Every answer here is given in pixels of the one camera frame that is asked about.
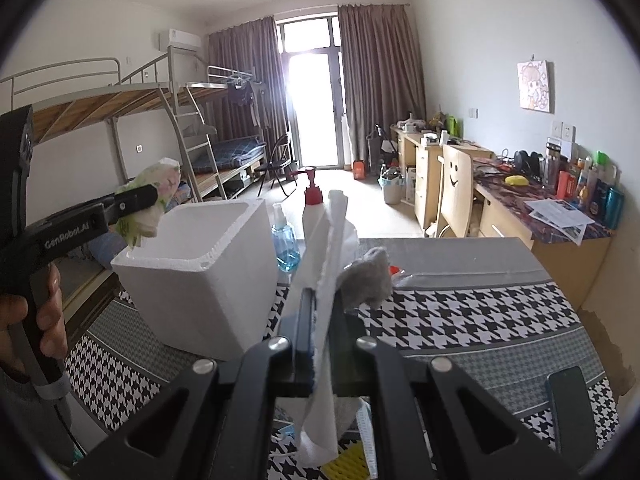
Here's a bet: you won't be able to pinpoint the blue liquid spray bottle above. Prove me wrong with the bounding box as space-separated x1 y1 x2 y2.
270 202 302 273

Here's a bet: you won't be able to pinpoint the white paper towel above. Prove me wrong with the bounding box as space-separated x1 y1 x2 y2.
289 189 373 467

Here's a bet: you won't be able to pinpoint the black desk device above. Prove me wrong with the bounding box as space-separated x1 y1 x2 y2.
515 150 546 178

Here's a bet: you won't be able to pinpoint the person's left hand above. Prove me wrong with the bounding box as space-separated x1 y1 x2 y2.
0 264 69 376

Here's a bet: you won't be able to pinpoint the dark patterned desk cloth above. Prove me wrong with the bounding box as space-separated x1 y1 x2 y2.
472 157 613 246

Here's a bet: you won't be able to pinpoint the dark hanging clothes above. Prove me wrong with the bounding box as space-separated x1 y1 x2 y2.
227 82 256 108

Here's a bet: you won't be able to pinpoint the person's left forearm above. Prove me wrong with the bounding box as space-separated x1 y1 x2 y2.
0 360 76 466

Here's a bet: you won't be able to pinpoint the wall poster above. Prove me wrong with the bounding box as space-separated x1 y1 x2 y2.
516 60 555 113

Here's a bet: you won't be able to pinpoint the white air conditioner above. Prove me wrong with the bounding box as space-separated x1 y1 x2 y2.
159 28 202 52

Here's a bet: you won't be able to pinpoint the yellow foam net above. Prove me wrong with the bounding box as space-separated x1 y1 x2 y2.
320 442 368 480

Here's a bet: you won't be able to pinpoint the row of toiletry bottles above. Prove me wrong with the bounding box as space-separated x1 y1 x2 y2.
545 137 626 228

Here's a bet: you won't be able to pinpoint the white foam box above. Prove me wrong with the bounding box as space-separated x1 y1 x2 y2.
110 197 281 361

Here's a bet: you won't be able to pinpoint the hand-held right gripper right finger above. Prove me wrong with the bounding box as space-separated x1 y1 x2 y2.
327 287 583 480

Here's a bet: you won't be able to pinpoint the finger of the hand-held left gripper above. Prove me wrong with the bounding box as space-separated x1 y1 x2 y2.
102 184 160 226

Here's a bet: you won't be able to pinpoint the houndstooth tablecloth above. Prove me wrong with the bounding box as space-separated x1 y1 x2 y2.
65 237 631 480

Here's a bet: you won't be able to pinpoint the wooden chair with smiley face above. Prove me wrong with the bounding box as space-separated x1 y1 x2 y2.
425 144 476 238

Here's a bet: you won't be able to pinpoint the black smartphone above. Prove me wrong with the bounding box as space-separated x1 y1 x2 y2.
545 366 601 461

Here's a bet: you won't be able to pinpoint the white bottle with red pump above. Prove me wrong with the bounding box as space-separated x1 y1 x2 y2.
296 166 333 266

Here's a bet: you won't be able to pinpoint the glass balcony door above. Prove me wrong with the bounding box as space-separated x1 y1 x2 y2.
275 15 348 171

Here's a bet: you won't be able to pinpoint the wooden desk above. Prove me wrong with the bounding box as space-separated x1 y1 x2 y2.
390 127 496 231
470 157 613 311

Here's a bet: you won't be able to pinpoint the printed paper sheets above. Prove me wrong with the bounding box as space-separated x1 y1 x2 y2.
522 197 596 246

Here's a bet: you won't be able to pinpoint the grey felt cloth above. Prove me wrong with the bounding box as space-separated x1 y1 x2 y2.
340 247 396 311

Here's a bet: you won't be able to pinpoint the metal bunk bed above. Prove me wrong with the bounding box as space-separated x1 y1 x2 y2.
0 57 218 311
167 46 268 201

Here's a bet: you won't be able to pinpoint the white bucket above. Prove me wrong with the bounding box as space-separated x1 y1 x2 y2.
382 175 406 206

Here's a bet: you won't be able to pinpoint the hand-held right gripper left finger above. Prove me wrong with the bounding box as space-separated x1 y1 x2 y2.
65 287 321 480

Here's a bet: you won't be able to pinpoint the brown curtain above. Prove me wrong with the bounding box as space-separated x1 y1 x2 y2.
207 16 291 171
337 4 426 163

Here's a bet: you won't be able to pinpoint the floral wrapper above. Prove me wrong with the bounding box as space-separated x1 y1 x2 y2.
116 157 182 248

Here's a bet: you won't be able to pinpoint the black folding chair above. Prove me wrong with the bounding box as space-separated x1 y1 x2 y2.
255 132 298 198

